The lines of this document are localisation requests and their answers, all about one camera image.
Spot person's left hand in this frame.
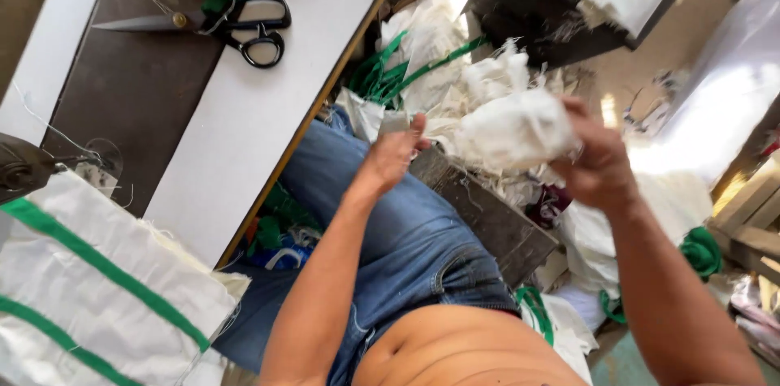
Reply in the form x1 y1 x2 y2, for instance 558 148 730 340
360 113 432 197

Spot person's right hand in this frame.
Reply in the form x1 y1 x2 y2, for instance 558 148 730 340
548 96 641 211

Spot white frayed fabric piece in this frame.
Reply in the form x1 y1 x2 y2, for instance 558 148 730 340
454 87 583 172

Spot pile of white fabric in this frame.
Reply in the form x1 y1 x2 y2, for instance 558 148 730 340
518 173 714 384

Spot dark wooden bench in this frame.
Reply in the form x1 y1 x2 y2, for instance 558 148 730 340
407 145 560 289

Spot heap of white fabric scraps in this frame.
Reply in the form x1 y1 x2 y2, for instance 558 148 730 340
334 0 601 204

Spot dark wooden table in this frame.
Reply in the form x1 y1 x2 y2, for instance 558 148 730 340
466 0 711 70

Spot white sack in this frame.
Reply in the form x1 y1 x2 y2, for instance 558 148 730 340
628 0 780 189

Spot green fabric roll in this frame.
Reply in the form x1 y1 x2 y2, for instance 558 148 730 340
678 226 724 280

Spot wooden crate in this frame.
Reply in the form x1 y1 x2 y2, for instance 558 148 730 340
710 154 780 286

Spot blue jeans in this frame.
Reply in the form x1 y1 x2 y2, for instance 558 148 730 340
212 104 522 386

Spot blue plastic bag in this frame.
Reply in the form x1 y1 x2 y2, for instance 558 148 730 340
249 234 318 271

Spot white bag with green stripes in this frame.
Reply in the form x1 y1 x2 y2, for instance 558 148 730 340
0 169 252 386

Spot green strap bundle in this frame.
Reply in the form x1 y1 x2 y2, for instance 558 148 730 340
349 31 490 109

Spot black handled scissors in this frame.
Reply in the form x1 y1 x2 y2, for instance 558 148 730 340
91 0 292 69

